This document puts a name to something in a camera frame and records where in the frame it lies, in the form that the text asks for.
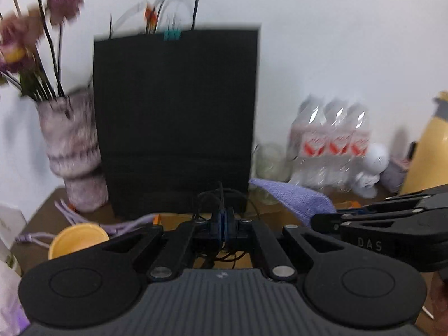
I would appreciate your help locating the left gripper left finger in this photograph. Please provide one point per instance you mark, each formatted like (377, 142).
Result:
(190, 240)

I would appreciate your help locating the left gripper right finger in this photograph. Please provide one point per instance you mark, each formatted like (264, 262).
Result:
(254, 237)

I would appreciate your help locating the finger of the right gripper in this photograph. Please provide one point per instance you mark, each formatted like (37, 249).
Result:
(391, 207)

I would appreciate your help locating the purple knitted cloth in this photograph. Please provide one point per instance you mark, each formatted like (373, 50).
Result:
(303, 203)

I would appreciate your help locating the right hand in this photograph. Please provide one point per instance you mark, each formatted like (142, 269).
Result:
(438, 295)

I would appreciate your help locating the red cardboard box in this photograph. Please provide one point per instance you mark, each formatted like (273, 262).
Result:
(224, 260)

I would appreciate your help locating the small grey jar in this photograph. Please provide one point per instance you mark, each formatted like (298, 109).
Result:
(394, 175)

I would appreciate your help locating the yellow thermos jug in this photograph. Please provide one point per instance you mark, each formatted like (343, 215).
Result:
(428, 167)

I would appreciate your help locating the water bottle left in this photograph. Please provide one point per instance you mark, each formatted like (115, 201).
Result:
(307, 144)

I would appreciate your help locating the water bottle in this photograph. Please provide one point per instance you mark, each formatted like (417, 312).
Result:
(337, 142)
(307, 144)
(358, 124)

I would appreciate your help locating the white toy robot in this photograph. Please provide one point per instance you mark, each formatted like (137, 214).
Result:
(369, 171)

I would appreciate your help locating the glass cup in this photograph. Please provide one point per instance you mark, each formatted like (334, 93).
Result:
(271, 163)

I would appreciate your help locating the water bottle middle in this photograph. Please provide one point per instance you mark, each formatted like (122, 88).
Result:
(337, 142)

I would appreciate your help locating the yellow mug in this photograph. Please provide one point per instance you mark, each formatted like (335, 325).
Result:
(76, 238)

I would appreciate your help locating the water bottle right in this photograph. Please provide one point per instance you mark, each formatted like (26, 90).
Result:
(358, 124)

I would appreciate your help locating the black paper bag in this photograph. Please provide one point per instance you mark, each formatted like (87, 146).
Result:
(175, 119)

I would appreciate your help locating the purple tissue pack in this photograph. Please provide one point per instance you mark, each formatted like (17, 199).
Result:
(12, 317)

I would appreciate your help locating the dried pink flowers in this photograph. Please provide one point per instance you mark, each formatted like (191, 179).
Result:
(21, 33)

